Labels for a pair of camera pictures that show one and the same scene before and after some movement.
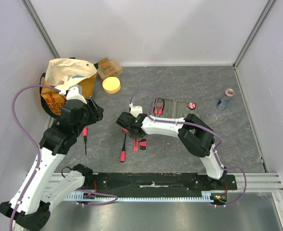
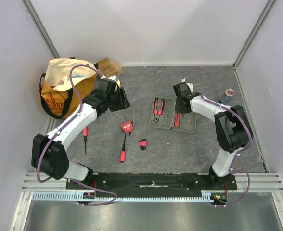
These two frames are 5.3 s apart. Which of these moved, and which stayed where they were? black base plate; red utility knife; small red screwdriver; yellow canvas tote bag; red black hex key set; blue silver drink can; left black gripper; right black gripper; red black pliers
Moved: red utility knife; left black gripper; right black gripper
Stayed: small red screwdriver; red black hex key set; yellow canvas tote bag; blue silver drink can; black base plate; red black pliers
